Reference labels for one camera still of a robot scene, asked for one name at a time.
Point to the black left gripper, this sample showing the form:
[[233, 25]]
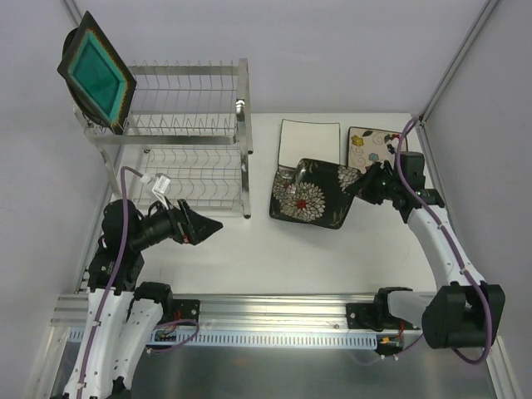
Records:
[[184, 225]]

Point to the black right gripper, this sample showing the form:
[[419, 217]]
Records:
[[375, 188]]

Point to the cream floral square plate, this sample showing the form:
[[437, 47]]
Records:
[[366, 146]]

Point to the black chrysanthemum square plate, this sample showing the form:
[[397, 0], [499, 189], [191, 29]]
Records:
[[317, 194]]

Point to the round silver-rimmed cream plate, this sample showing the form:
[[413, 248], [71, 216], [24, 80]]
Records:
[[85, 108]]

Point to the dark square teal-centre plate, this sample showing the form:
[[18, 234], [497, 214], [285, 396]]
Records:
[[99, 75]]

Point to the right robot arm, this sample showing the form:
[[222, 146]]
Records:
[[464, 311]]

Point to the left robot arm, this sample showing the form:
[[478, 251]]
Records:
[[122, 313]]

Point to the stainless steel dish rack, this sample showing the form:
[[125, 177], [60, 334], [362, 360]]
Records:
[[191, 123]]

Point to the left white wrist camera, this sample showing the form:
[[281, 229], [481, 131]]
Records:
[[157, 187]]

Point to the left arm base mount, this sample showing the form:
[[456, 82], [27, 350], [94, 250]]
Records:
[[187, 311]]

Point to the white slotted cable duct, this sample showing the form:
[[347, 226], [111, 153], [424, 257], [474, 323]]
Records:
[[340, 340]]

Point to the aluminium frame rail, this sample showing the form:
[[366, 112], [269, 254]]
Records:
[[309, 314]]

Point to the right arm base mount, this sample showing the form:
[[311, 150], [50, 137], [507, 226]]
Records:
[[372, 317]]

